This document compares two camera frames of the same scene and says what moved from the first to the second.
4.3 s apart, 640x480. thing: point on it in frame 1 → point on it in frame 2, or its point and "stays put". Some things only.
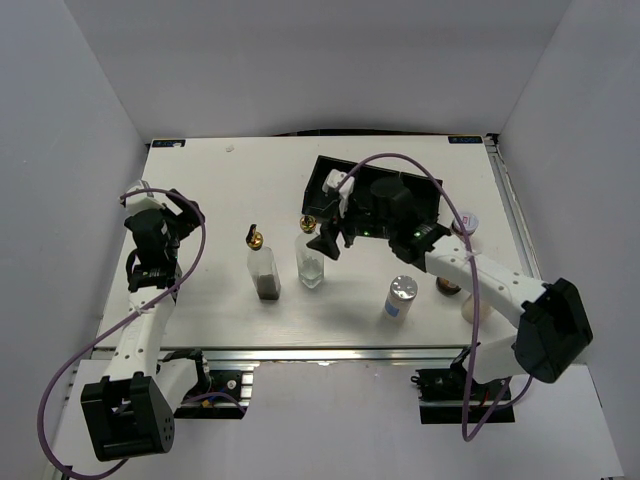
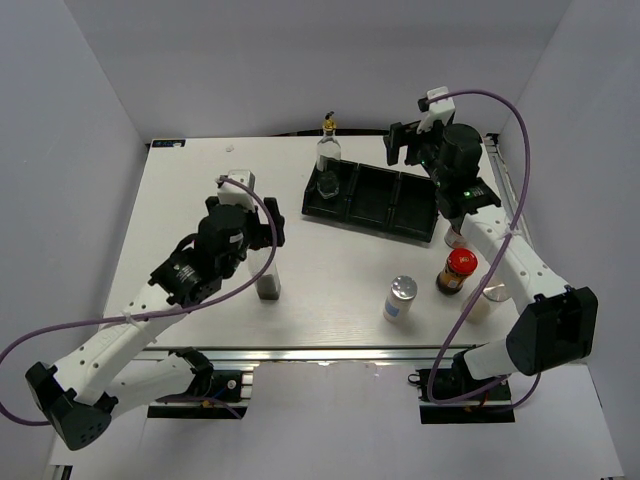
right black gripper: x=325 y=242 → x=403 y=136
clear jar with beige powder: x=485 y=310 stays put
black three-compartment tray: x=383 y=198 stays put
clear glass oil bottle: x=310 y=263 → x=328 y=160
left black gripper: x=187 y=220 → x=263 y=232
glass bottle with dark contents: x=263 y=266 stays put
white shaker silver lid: x=402 y=291 stays put
